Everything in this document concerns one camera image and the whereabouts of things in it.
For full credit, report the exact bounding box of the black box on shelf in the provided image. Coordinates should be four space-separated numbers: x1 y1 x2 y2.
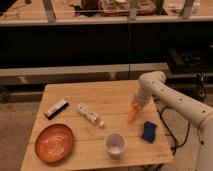
167 48 213 74

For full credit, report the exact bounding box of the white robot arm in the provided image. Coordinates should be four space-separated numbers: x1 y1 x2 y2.
133 71 213 171

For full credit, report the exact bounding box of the black and white snack bar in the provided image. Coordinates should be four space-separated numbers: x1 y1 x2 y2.
44 99 68 120

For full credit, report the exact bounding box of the white paper cup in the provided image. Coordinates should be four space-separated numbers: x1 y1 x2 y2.
104 133 126 157

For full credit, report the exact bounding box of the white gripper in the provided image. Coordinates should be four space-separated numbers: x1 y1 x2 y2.
133 87 152 108

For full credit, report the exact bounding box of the orange plate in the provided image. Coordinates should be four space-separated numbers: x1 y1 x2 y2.
35 124 74 163

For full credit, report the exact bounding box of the blue sponge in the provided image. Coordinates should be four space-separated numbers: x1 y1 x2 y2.
141 121 157 143

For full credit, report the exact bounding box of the black cable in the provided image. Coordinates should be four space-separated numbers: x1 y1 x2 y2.
156 105 192 158

